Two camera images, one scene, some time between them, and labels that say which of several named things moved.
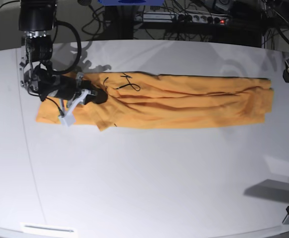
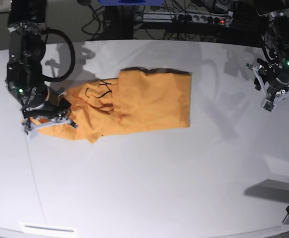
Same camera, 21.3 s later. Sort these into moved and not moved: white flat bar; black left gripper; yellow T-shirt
Moved: black left gripper; yellow T-shirt
Not moved: white flat bar
